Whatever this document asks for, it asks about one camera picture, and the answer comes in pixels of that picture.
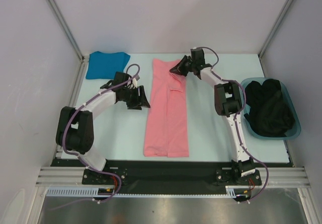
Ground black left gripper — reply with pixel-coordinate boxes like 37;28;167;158
122;86;150;110

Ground pink t shirt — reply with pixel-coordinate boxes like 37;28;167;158
143;58;189;158

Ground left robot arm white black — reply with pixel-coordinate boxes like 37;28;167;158
55;71;150;184

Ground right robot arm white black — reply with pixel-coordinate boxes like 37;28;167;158
170;47;256;184

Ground folded blue t shirt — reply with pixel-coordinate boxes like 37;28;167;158
86;51;130;80

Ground black t shirt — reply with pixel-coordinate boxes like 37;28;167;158
244;79;295;137

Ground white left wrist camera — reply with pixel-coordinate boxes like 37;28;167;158
132;76;140;88

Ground left aluminium corner post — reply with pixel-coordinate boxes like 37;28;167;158
37;0;89;63

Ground aluminium corner post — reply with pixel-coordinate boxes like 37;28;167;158
258;0;305;58
37;0;89;63

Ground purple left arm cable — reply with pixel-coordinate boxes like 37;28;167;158
47;63;141;211

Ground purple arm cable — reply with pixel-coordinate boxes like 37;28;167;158
201;47;271;204
47;63;141;211

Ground white slotted cable duct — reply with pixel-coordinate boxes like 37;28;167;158
46;186;251;199

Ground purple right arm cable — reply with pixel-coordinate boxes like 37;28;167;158
201;47;271;204

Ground right aluminium corner post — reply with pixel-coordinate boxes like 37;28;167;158
258;0;305;58

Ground aluminium front frame rail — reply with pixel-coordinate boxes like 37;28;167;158
36;167;310;188

